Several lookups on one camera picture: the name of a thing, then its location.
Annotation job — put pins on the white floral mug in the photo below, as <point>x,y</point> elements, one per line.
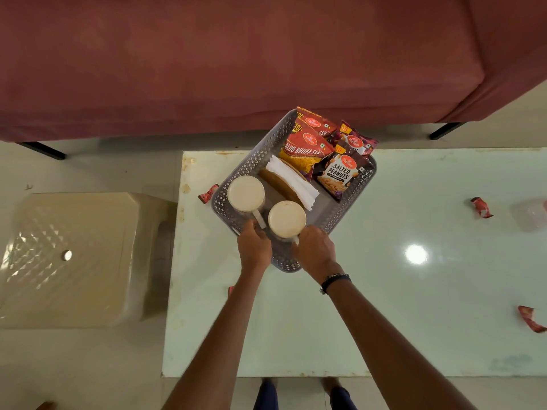
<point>286,219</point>
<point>245,194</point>

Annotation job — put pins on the person's left foot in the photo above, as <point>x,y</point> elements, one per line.
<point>270,381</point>

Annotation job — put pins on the dark peanuts snack packet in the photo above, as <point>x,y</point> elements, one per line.
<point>339,172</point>

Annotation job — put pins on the brown wooden furniture leg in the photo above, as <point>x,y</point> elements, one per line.
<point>46,406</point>

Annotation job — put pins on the person's right foot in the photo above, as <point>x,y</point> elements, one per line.
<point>331,383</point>

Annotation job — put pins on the person's right forearm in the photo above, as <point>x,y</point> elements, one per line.
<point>393,354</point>

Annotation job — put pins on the clear container with pink lid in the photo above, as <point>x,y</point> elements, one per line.
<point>532,215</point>

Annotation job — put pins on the dark blue trousers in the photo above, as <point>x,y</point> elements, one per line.
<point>265,399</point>

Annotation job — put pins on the person's foot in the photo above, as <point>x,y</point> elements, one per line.
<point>270,381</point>
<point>331,383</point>

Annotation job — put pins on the person's right hand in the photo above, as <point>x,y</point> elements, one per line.
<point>316,251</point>

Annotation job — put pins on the person's left forearm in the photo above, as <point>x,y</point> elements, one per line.
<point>218,345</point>

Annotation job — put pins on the wooden napkin holder with napkins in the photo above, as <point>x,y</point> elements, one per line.
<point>278,185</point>

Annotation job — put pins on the person's left hand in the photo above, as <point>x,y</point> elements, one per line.
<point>254,247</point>

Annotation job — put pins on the red fabric sofa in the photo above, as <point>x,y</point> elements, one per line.
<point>256,59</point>

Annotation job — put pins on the black sofa leg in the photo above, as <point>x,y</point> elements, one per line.
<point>42,151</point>
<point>446,131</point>

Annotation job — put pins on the beige plastic stool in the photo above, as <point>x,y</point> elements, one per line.
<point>85,251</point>

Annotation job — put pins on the grey plastic tray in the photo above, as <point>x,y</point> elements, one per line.
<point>252,166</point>

